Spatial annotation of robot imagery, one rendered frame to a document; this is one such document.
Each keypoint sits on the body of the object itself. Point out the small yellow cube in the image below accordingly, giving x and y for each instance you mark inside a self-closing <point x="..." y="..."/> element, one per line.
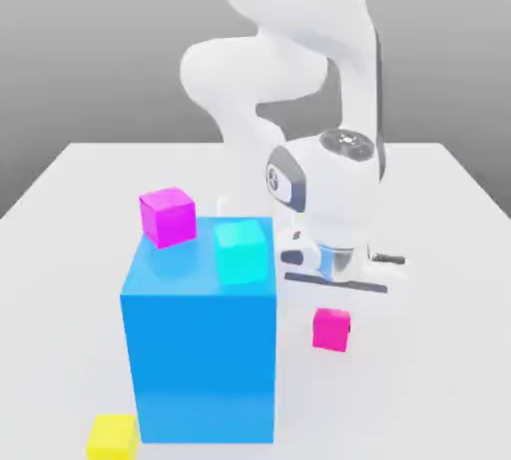
<point x="112" y="438"/>

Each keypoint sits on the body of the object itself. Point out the small cyan cube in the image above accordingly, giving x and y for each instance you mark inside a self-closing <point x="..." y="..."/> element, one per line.
<point x="241" y="254"/>

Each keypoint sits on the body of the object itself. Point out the small pink cube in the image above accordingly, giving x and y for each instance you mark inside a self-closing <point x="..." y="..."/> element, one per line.
<point x="330" y="330"/>

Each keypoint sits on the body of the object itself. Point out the large blue box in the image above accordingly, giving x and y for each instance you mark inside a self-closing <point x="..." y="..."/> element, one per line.
<point x="199" y="348"/>

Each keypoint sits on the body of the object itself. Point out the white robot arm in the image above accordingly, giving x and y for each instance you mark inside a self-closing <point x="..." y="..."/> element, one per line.
<point x="279" y="69"/>

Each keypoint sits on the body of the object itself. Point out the small magenta cube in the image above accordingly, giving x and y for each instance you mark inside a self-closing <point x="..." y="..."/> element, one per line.
<point x="167" y="216"/>

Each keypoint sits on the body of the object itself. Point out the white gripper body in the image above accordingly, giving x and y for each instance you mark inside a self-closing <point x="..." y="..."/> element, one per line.
<point x="335" y="288"/>

